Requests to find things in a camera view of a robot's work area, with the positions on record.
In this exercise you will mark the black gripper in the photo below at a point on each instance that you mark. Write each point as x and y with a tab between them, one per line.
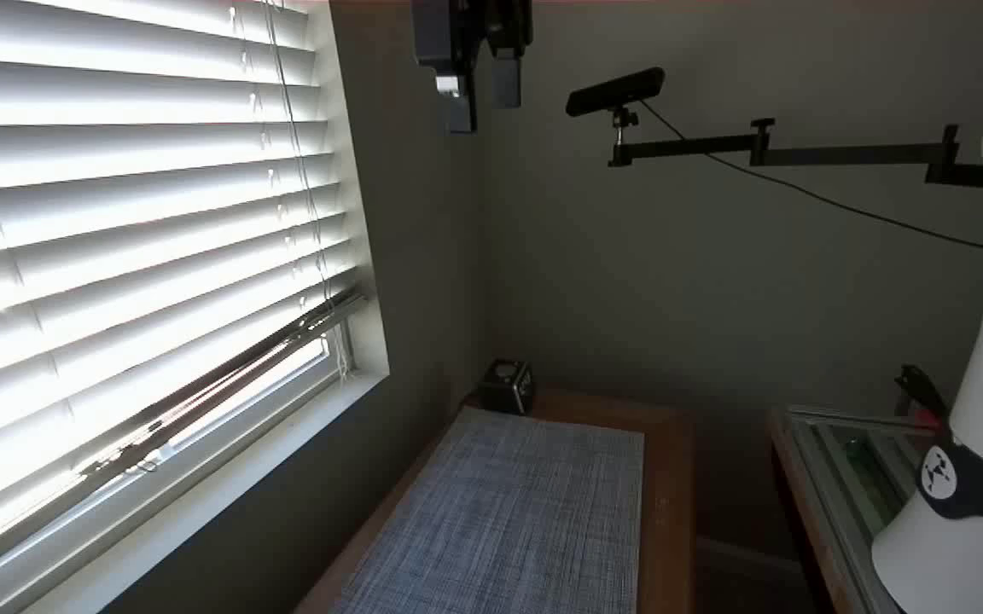
452	31

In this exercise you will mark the black alarm clock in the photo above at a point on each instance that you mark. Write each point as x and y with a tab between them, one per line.
511	388

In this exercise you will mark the grey woven placemat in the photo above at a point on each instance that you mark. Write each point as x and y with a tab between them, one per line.
511	517

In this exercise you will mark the white window blinds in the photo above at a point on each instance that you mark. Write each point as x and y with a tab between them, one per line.
174	185

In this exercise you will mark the wooden side table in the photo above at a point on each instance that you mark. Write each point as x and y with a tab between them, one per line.
838	561

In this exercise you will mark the green and white tray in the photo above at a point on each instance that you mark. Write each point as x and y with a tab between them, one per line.
865	464

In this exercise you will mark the red black clamp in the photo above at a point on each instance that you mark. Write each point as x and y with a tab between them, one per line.
920	397

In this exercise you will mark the black camera on mount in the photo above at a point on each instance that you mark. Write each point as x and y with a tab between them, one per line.
616	92

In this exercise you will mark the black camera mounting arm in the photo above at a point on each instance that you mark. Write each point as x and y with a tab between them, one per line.
936	159

